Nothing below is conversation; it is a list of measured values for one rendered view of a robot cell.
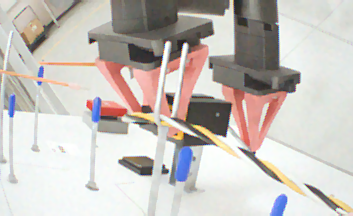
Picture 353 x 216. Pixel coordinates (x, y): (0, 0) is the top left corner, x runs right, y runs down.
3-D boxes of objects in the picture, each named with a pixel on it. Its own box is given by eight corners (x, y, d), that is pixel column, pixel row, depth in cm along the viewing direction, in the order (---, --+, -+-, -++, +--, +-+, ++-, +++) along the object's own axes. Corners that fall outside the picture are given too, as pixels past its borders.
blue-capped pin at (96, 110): (102, 190, 42) (109, 98, 40) (90, 190, 41) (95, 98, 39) (93, 184, 43) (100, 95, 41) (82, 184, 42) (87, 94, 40)
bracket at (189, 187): (204, 192, 47) (215, 145, 46) (187, 195, 45) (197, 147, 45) (174, 179, 50) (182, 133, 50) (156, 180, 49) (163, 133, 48)
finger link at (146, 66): (163, 159, 39) (145, 47, 35) (109, 133, 44) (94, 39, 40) (220, 123, 43) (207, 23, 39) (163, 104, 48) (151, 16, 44)
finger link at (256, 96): (250, 163, 50) (259, 77, 48) (205, 147, 55) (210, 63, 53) (282, 147, 55) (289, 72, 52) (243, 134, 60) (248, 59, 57)
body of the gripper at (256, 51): (274, 94, 46) (274, 26, 44) (205, 72, 54) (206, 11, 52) (301, 87, 51) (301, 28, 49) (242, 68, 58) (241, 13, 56)
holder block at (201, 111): (225, 144, 47) (233, 102, 47) (183, 147, 44) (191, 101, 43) (195, 133, 50) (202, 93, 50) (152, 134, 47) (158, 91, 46)
